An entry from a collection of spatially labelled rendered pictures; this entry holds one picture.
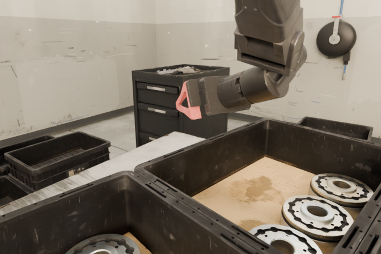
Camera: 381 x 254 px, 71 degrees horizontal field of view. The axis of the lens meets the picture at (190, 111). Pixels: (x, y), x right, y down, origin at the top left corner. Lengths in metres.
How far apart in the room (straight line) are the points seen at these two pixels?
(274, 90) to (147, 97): 1.53
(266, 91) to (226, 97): 0.08
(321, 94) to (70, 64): 2.99
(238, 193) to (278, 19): 0.36
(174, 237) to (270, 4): 0.29
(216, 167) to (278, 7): 0.36
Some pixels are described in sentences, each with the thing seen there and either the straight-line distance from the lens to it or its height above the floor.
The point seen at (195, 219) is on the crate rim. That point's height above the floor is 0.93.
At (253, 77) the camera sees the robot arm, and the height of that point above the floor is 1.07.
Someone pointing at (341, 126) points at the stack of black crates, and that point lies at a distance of 2.00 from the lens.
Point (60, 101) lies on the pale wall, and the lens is 3.59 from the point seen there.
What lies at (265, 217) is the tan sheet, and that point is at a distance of 0.51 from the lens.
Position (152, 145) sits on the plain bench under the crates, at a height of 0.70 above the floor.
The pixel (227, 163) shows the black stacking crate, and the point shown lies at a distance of 0.60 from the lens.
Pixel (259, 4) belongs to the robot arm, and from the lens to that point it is 0.30.
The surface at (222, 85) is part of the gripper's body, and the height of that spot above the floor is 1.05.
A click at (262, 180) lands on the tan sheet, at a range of 0.62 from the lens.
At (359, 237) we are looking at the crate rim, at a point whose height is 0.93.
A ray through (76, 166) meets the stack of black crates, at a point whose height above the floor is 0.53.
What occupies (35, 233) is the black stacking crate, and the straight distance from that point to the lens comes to 0.41.
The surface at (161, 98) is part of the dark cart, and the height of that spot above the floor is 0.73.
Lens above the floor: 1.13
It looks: 16 degrees down
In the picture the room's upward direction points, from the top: straight up
